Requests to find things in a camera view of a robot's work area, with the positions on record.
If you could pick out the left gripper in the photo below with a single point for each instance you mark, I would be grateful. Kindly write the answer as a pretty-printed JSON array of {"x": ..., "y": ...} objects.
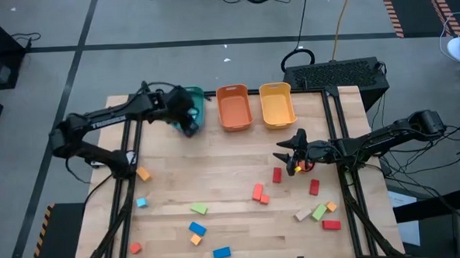
[{"x": 178, "y": 106}]

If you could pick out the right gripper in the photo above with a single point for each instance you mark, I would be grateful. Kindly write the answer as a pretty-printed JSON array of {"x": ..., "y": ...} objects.
[{"x": 316, "y": 152}]

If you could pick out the teal plastic bin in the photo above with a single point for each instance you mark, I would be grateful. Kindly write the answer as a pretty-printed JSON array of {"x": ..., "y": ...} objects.
[{"x": 200, "y": 107}]

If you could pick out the orange-red block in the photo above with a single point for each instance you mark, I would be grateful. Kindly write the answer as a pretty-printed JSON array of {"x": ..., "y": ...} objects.
[
  {"x": 257, "y": 191},
  {"x": 304, "y": 166}
]

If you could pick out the red block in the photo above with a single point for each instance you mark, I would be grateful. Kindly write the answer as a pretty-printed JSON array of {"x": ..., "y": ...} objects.
[
  {"x": 277, "y": 174},
  {"x": 314, "y": 187},
  {"x": 331, "y": 225}
]

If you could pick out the red-orange cube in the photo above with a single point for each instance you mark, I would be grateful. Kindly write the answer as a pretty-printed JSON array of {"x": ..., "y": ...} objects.
[
  {"x": 264, "y": 199},
  {"x": 135, "y": 247}
]

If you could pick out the beige block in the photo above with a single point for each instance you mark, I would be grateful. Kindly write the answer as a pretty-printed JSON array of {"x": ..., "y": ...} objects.
[{"x": 303, "y": 214}]

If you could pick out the green block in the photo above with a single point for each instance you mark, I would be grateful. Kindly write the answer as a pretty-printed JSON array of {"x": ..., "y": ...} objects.
[
  {"x": 319, "y": 211},
  {"x": 199, "y": 208}
]

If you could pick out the orange cube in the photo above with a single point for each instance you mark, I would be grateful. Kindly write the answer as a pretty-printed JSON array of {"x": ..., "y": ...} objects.
[
  {"x": 196, "y": 239},
  {"x": 331, "y": 206}
]

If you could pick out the yellow-orange block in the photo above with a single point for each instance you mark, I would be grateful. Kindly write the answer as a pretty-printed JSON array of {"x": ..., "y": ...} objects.
[{"x": 143, "y": 174}]

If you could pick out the cyan cube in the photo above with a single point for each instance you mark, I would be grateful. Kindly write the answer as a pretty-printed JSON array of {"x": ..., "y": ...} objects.
[{"x": 141, "y": 202}]

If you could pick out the blue block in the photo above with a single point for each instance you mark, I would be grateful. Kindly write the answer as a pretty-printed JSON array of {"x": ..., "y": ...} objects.
[
  {"x": 221, "y": 253},
  {"x": 197, "y": 228}
]

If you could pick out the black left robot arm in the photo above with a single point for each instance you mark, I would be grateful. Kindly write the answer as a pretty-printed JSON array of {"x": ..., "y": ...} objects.
[{"x": 97, "y": 118}]

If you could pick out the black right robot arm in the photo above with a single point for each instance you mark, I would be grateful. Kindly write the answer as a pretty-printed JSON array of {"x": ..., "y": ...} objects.
[{"x": 389, "y": 135}]

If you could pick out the yellow tag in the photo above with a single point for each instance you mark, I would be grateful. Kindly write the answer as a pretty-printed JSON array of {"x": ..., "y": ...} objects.
[{"x": 297, "y": 169}]

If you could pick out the yellow plastic bin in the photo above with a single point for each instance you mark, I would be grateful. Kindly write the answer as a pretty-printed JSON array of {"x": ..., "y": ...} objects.
[{"x": 277, "y": 107}]

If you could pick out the orange plastic bin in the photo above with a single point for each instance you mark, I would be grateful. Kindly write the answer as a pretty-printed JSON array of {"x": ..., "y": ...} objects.
[{"x": 234, "y": 109}]

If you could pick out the black perforated computer case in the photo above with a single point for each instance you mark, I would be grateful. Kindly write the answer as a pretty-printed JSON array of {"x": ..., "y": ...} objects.
[{"x": 336, "y": 75}]

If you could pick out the white paper sheet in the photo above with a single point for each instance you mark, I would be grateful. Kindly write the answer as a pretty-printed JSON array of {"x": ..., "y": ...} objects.
[{"x": 409, "y": 230}]

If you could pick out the black support beam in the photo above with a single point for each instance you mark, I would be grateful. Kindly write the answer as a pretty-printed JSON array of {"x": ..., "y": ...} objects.
[{"x": 432, "y": 207}]

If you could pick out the black hazard-striped mat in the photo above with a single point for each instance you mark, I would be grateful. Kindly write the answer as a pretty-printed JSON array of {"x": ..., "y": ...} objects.
[
  {"x": 411, "y": 4},
  {"x": 63, "y": 237}
]

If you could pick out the black aluminium table frame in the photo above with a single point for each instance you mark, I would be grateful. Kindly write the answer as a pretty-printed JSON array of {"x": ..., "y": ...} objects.
[{"x": 310, "y": 89}]

